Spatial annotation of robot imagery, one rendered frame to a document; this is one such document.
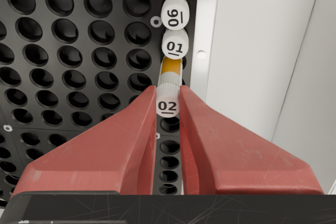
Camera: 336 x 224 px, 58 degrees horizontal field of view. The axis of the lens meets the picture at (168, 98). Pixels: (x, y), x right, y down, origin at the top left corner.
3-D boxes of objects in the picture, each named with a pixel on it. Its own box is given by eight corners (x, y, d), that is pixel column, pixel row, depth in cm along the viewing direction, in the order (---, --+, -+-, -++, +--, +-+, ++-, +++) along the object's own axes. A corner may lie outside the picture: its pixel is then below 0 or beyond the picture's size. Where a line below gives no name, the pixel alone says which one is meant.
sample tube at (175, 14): (188, -26, 16) (188, 2, 13) (188, -3, 17) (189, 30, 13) (165, -25, 16) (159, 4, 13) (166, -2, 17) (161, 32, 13)
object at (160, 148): (197, -12, 14) (197, -8, 13) (179, 212, 24) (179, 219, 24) (157, -14, 14) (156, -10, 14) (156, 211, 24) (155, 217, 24)
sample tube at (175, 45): (185, 24, 18) (184, 63, 14) (164, 20, 18) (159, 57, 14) (190, 4, 17) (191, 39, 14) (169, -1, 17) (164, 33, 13)
